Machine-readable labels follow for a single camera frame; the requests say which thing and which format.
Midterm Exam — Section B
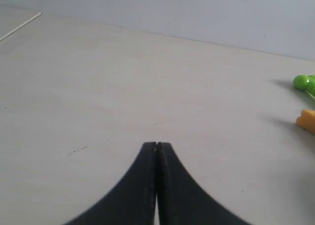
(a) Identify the orange cheese wedge toy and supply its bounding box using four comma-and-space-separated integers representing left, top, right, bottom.
296, 110, 315, 135

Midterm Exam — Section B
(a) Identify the green toy dog bone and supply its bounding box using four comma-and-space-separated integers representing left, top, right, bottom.
293, 75, 315, 97

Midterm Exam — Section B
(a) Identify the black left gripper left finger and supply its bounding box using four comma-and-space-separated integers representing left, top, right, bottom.
67, 142, 157, 225

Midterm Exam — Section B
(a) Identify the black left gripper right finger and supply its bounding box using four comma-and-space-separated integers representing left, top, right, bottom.
156, 142, 248, 225

